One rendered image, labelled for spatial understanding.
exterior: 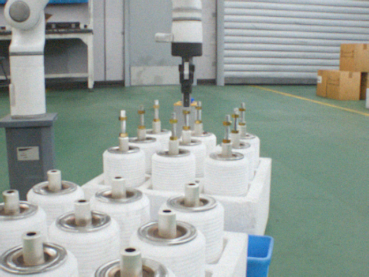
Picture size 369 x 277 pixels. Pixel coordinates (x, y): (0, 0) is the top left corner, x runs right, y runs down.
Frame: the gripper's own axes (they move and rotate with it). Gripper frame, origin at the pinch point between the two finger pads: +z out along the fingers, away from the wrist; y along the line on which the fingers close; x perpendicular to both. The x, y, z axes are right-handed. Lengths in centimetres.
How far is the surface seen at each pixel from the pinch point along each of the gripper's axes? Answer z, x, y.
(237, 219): 21.2, -10.8, -22.7
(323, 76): 12, -150, 387
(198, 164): 14.7, -3.0, -3.8
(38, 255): 10, 15, -65
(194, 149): 10.8, -1.9, -4.3
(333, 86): 21, -153, 360
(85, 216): 9, 12, -54
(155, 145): 10.9, 7.4, 0.2
